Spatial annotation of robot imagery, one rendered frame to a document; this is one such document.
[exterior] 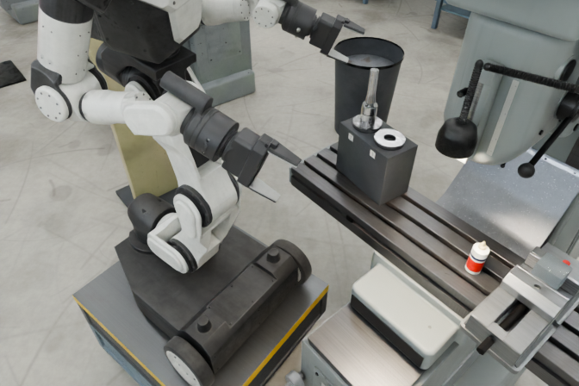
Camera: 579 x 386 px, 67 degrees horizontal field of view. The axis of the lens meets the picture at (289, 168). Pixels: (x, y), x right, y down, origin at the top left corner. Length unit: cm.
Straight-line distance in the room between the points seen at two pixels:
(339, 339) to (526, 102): 79
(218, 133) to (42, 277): 201
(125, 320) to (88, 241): 99
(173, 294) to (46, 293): 108
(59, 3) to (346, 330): 105
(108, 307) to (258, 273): 62
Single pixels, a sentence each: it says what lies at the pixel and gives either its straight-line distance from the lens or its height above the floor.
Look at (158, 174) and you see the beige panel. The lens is 276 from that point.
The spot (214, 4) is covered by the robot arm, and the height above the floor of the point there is 148.
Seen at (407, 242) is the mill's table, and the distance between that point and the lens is 130.
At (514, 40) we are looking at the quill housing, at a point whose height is 160.
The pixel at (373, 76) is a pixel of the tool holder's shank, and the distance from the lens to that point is 128.
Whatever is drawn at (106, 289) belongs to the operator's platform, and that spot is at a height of 40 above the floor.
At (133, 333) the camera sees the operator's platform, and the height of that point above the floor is 40.
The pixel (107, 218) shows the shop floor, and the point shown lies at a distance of 287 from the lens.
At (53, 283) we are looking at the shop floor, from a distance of 265.
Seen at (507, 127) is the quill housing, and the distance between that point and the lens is 95.
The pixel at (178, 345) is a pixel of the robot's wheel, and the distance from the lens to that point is 154.
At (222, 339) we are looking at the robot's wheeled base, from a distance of 153.
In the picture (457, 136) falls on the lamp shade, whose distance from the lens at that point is 85.
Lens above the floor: 191
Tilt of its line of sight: 40 degrees down
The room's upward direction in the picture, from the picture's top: straight up
